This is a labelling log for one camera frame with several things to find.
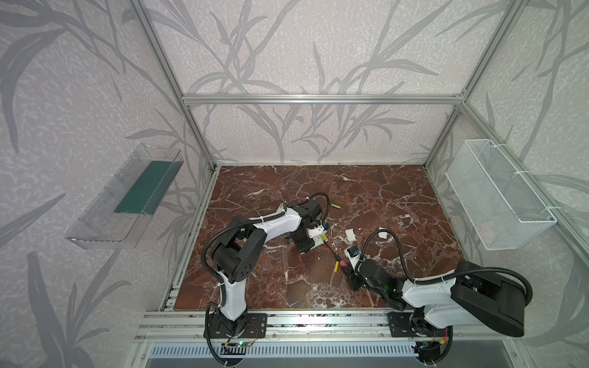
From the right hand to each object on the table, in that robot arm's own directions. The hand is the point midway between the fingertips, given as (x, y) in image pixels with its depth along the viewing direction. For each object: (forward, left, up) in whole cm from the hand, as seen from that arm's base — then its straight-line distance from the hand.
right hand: (343, 259), depth 87 cm
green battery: (+25, +1, -1) cm, 25 cm away
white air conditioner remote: (+8, +8, 0) cm, 11 cm away
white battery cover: (+11, -4, -2) cm, 12 cm away
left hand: (+8, +14, +1) cm, 16 cm away
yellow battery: (-3, +3, -1) cm, 4 cm away
